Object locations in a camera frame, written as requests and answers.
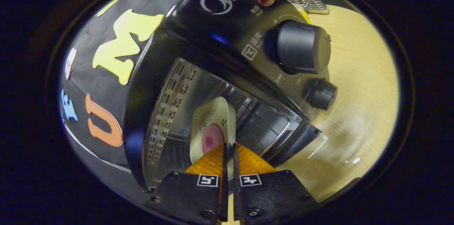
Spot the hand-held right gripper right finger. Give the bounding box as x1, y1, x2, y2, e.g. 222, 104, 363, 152
232, 142, 318, 225

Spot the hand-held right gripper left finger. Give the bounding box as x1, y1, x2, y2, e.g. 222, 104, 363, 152
147, 142, 228, 224

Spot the pink ham slice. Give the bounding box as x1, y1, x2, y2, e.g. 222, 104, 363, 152
201, 123, 225, 155

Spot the white square plate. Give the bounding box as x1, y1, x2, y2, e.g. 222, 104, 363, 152
189, 97, 237, 164

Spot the black electric oven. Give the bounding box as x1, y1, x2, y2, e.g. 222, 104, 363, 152
122, 0, 362, 194

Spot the metal mesh holder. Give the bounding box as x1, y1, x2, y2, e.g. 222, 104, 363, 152
287, 0, 330, 15

